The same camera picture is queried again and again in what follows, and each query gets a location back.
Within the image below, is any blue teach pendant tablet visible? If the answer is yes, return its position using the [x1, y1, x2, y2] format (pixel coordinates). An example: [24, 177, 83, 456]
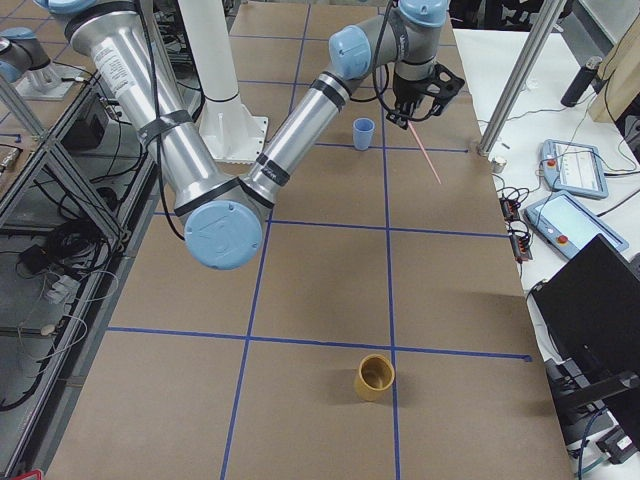
[524, 191, 629, 259]

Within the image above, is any black laptop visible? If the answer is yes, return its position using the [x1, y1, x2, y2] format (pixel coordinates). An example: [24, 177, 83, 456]
[533, 235, 639, 380]

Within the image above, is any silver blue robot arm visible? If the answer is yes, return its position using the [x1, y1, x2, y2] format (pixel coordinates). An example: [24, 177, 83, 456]
[43, 1, 448, 270]

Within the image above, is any black power strip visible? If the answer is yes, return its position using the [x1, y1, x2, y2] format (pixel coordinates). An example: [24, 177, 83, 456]
[499, 197, 533, 264]

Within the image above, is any light blue plastic cup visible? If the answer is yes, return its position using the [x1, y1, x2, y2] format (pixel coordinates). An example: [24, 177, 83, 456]
[352, 117, 376, 151]

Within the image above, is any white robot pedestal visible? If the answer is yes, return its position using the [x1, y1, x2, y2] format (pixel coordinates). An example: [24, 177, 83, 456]
[179, 0, 269, 164]

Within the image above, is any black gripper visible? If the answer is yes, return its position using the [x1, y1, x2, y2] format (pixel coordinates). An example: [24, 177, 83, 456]
[386, 74, 430, 130]

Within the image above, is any pink chopstick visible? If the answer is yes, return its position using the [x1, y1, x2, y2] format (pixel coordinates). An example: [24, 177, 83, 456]
[407, 121, 442, 185]

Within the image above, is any aluminium frame rack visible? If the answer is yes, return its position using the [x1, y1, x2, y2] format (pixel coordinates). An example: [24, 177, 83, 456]
[0, 74, 166, 416]

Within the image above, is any aluminium frame post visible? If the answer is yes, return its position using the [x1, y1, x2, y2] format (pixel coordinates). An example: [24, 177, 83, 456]
[477, 0, 566, 157]

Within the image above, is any tan wooden cup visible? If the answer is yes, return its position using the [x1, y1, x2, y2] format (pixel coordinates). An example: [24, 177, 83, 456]
[354, 354, 395, 402]

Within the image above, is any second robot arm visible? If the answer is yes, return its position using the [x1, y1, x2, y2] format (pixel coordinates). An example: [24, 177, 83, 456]
[1, 27, 74, 101]

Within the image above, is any black bottle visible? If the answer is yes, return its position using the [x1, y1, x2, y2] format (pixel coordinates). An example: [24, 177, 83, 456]
[560, 56, 603, 108]

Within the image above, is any black braided camera cable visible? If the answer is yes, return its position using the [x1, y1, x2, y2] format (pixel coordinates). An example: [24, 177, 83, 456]
[372, 0, 436, 123]

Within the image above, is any small silver cylinder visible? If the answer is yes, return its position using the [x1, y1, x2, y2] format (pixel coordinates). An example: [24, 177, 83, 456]
[491, 156, 507, 174]

